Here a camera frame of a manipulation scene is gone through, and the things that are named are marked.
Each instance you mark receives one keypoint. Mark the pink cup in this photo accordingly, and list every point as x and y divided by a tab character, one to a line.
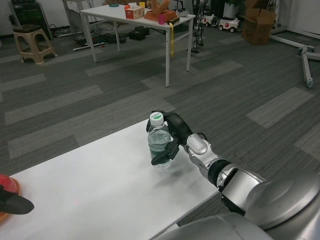
161	19

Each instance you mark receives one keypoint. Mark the beige plastic stool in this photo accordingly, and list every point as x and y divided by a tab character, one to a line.
33	48

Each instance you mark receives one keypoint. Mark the humanoid robot on stand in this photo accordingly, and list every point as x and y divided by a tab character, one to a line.
198	30

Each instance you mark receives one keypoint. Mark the black cabinet with green door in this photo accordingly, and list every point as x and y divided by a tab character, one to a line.
32	15

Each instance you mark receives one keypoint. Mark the red dome-shaped object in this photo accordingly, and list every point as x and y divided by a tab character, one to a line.
6	181

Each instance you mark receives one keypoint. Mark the white toy car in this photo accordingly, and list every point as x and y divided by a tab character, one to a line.
228	24
210	20

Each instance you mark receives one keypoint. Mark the small white desk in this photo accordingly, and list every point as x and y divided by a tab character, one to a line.
71	17

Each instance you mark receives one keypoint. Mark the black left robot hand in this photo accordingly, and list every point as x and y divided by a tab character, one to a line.
16	205

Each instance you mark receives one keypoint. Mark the yellow cup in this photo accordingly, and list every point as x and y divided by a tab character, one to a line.
142	4

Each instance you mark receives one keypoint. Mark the orange box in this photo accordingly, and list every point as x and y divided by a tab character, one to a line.
152	17

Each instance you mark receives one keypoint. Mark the teal plate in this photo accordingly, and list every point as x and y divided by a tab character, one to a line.
113	4

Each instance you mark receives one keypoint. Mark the red and white tissue box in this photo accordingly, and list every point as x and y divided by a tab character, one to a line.
134	13

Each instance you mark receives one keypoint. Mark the white and blue device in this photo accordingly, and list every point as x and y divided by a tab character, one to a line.
182	12

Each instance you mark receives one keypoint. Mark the white metal stand frame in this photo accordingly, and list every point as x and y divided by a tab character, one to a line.
306	67

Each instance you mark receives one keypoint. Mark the yellow tape measure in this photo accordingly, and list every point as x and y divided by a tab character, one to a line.
173	20

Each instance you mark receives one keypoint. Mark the orange plate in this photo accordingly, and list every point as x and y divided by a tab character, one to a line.
3	217

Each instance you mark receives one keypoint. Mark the white pot with plant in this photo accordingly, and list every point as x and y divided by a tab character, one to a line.
230	11

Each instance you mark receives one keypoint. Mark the long white table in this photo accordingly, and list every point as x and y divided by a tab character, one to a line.
105	12

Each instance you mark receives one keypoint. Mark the clear water bottle green label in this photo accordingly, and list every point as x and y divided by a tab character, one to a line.
158	140

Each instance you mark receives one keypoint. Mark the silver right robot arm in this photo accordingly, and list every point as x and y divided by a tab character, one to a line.
200	147

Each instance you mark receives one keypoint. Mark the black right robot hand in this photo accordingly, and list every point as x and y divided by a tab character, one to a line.
180	130

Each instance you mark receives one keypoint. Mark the open brown cardboard box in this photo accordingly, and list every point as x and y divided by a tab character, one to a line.
257	28

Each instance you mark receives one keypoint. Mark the black case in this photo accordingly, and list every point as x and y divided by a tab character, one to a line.
138	33

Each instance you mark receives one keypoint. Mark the white cup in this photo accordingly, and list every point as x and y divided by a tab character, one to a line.
132	4

